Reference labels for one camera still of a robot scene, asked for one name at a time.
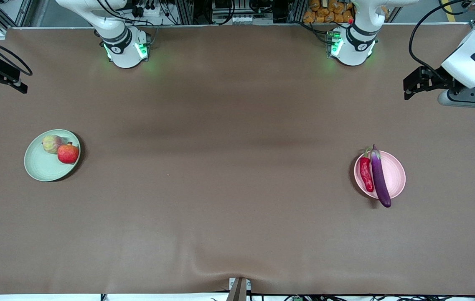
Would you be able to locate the yellow-pink peach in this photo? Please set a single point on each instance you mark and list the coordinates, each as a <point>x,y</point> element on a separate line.
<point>50,143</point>

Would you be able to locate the red round fruit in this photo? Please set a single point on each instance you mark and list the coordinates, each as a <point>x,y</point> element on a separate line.
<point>68,154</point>

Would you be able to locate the red chili pepper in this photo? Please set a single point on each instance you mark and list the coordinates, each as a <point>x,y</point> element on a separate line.
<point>366,173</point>

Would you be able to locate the long purple eggplant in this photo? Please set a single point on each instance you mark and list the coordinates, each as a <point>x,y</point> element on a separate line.
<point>379,179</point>

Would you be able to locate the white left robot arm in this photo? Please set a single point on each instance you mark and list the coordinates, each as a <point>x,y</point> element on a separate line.
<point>354,50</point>

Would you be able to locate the pale green round plate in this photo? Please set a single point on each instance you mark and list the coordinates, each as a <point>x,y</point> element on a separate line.
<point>43,167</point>

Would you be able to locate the pink round plate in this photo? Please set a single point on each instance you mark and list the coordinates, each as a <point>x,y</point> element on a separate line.
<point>396,175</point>

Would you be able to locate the bag of orange snacks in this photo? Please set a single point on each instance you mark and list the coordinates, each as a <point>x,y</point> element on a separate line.
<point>329,10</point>

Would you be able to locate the white power strip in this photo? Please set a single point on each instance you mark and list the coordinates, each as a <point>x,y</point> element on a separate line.
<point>149,11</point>

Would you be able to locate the white terminal strip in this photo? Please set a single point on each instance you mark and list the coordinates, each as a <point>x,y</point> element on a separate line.
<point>252,19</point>

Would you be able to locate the brown table cloth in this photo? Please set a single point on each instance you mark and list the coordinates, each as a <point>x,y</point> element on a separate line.
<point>237,209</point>

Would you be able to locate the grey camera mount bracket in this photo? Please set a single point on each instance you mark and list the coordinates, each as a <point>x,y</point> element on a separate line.
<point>238,289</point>

